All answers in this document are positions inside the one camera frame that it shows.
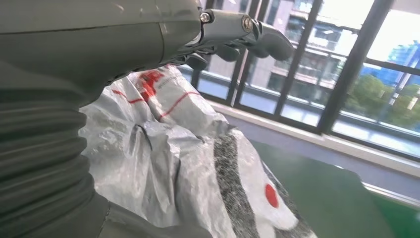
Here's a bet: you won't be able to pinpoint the grey courier bag red lines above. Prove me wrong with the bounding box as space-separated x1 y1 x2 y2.
78 64 318 238

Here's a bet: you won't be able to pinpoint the green conveyor belt machine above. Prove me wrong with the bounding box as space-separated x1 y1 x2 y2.
334 164 420 238

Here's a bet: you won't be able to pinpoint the building outside window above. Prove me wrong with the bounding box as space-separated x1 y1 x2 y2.
197 0 420 99

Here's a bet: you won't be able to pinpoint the white window sill ledge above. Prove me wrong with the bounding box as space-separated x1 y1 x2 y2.
178 65 420 180

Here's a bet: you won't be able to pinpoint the green tree outside window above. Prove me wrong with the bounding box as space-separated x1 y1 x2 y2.
343 72 420 133

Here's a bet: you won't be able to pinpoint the black window frame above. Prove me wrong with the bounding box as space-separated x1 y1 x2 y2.
178 0 420 164

